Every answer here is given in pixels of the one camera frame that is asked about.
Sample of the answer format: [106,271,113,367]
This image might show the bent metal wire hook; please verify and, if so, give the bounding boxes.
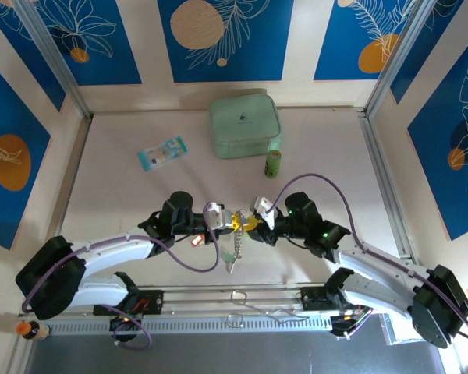
[225,290,311,328]

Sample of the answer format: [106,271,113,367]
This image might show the silver keyring band with rings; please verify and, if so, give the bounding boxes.
[233,210,247,261]

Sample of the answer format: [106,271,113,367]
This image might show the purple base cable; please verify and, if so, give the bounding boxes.
[112,311,154,350]
[335,305,375,340]

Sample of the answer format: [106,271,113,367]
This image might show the mint green zip case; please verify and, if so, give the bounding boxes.
[208,93,282,160]

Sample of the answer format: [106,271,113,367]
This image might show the small green bottle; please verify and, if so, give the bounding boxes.
[263,150,282,179]

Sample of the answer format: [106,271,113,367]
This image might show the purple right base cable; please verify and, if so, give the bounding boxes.
[335,305,375,340]

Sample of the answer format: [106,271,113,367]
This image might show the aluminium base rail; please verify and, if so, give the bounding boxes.
[21,286,441,319]

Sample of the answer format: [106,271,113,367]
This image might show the controller board with wires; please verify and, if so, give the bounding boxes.
[330,313,362,338]
[108,313,141,333]

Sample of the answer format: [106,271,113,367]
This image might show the right controller board with wires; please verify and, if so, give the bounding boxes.
[330,313,362,338]

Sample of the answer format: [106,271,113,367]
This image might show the clear plastic bag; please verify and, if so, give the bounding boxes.
[380,313,417,346]

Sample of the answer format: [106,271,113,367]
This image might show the left controller board with wires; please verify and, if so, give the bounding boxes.
[108,313,141,333]

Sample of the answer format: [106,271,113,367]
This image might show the bottle with orange cap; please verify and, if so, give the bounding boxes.
[15,319,51,342]

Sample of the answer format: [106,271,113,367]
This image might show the grey perforated cable duct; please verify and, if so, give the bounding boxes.
[46,314,383,334]

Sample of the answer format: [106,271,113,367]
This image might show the aluminium table side rail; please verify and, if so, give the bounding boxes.
[46,116,94,254]
[357,110,413,260]

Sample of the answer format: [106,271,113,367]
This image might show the light blue wipes packet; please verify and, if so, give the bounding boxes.
[136,135,189,171]

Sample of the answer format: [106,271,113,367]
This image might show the aluminium frame post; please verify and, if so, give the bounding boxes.
[364,0,434,118]
[13,0,94,121]

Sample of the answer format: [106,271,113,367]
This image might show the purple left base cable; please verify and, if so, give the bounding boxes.
[112,311,154,350]

